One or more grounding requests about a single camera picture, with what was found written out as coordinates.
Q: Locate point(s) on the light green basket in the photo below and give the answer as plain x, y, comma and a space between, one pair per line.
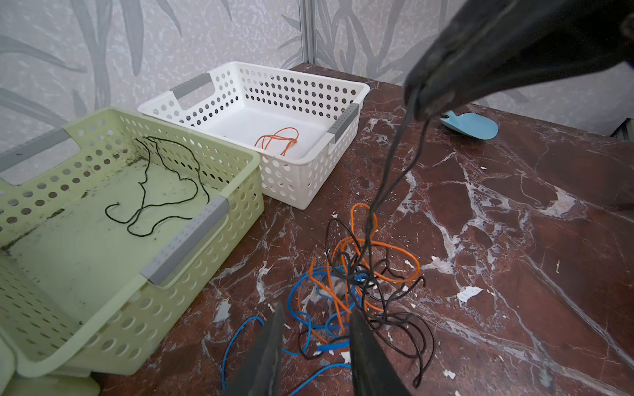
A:
14, 384
110, 227

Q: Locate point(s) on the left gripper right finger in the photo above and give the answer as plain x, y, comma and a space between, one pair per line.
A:
372, 372

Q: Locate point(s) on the white perforated basket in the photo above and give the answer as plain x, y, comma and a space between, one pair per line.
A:
300, 124

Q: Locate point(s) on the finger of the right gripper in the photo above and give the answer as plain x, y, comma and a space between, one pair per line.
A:
494, 46

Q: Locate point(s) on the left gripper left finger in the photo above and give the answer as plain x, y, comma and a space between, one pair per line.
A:
261, 370

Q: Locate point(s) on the middle light green basket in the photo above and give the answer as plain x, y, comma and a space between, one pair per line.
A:
110, 227

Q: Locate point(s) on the left light green basket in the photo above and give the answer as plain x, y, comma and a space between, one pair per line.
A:
14, 384

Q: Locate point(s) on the light blue scoop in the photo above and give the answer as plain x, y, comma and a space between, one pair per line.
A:
471, 124

